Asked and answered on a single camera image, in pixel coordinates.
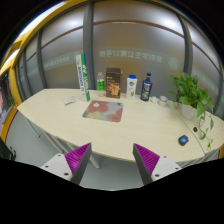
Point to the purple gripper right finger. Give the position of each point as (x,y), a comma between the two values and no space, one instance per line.
(151,166)

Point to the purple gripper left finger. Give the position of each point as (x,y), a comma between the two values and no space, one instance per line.
(70,166)

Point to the blue computer mouse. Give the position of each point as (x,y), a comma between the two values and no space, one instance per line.
(182,140)

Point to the floral mouse pad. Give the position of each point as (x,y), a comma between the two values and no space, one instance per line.
(102,110)

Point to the white crumpled packet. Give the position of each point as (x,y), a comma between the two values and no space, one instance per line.
(69,100)

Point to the small white object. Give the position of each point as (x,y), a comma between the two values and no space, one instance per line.
(153,99)

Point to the small white jar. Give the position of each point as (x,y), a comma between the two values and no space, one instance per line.
(163,101)

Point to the blue shampoo bottle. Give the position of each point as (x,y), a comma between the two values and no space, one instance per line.
(146,88)

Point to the green potted plant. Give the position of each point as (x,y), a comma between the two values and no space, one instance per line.
(189,94)

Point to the white shampoo bottle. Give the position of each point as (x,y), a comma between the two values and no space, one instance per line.
(131,87)

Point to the clear plastic bottle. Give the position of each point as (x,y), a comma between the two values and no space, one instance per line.
(101,84)

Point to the brown carton box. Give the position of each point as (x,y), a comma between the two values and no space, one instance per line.
(113,82)

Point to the white green tall tube box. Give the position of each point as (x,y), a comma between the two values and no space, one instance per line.
(82,77)

